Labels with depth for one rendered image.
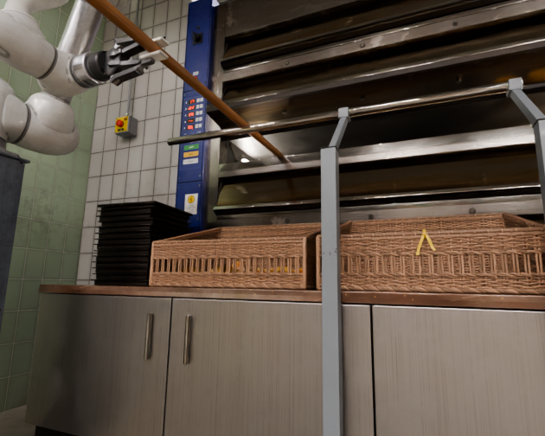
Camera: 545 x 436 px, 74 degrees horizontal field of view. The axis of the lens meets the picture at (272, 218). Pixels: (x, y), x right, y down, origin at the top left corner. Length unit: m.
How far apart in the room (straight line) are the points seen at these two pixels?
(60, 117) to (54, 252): 0.89
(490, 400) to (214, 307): 0.71
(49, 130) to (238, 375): 1.10
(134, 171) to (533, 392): 1.92
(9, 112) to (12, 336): 1.10
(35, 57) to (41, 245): 1.23
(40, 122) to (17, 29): 0.48
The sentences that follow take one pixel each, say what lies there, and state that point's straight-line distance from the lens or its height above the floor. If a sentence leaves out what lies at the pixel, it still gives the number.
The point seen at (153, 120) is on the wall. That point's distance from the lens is 2.20.
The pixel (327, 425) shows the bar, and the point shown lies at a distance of 0.97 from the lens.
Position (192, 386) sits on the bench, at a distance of 1.17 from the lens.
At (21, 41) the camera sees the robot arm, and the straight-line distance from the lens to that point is 1.17.
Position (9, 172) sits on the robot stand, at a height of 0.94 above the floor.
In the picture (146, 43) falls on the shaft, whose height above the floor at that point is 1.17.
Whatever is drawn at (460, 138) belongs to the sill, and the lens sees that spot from 1.60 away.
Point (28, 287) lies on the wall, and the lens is 2.19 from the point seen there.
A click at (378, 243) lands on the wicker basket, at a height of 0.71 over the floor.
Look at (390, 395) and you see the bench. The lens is 0.98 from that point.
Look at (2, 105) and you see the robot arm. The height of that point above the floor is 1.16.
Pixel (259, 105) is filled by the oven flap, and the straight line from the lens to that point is 1.69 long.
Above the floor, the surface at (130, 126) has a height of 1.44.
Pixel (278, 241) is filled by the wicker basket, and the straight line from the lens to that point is 1.08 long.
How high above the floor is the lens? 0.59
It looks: 10 degrees up
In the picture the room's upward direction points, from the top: 1 degrees clockwise
